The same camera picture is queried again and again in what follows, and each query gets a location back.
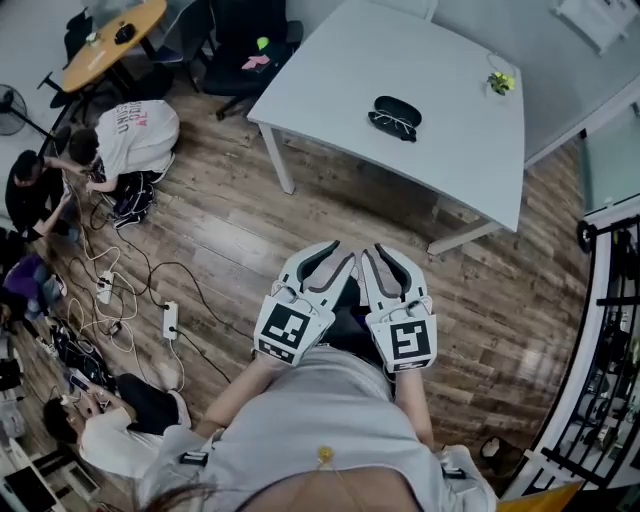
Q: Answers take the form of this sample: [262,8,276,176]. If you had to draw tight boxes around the white power strip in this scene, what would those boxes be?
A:
[161,300,180,342]
[96,269,115,306]

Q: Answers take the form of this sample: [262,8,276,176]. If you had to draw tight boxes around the black floor cable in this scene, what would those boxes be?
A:
[89,199,241,386]

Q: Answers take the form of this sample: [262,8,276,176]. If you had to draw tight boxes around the small green potted plant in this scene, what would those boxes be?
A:
[486,71,518,97]

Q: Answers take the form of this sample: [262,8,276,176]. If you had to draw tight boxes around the white slatted rack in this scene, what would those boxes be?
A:
[551,0,632,55]

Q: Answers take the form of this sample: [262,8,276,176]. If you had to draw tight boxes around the person's right forearm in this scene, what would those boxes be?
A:
[393,368,435,449]

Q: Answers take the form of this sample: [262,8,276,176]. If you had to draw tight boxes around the black office chair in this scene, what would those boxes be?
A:
[199,0,305,122]
[62,8,95,70]

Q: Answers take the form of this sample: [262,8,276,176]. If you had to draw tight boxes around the yellow board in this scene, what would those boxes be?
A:
[498,479,584,512]

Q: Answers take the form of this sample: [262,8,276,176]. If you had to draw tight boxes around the person's grey shirt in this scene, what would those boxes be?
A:
[133,343,501,512]

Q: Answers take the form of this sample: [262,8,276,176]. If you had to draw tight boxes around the black metal shelf rack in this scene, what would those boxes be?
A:
[523,199,640,497]

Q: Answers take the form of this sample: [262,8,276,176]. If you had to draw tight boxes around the thin metal frame glasses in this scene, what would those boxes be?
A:
[373,110,418,142]

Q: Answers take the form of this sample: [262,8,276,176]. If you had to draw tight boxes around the oval wooden table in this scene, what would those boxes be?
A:
[61,0,168,95]

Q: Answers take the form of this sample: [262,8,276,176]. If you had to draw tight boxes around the dark shoe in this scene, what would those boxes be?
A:
[479,435,510,462]

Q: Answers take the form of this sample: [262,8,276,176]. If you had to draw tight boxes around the white floor cable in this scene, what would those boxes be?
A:
[67,199,186,391]

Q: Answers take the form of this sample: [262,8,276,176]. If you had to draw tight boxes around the person's left forearm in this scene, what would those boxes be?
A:
[192,349,289,441]

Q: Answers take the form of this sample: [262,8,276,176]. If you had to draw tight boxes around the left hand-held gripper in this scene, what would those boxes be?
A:
[253,240,358,369]

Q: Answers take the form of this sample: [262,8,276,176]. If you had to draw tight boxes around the person's dark trousers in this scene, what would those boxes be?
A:
[319,273,389,374]

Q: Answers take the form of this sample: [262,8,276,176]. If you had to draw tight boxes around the white square table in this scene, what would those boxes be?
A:
[246,0,527,257]

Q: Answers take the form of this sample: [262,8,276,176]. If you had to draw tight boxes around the black glasses case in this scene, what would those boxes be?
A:
[367,94,423,144]

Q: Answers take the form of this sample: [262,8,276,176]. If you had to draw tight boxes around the black standing fan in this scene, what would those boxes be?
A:
[0,83,54,139]

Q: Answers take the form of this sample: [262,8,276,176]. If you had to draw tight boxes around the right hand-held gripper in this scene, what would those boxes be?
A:
[360,242,438,374]

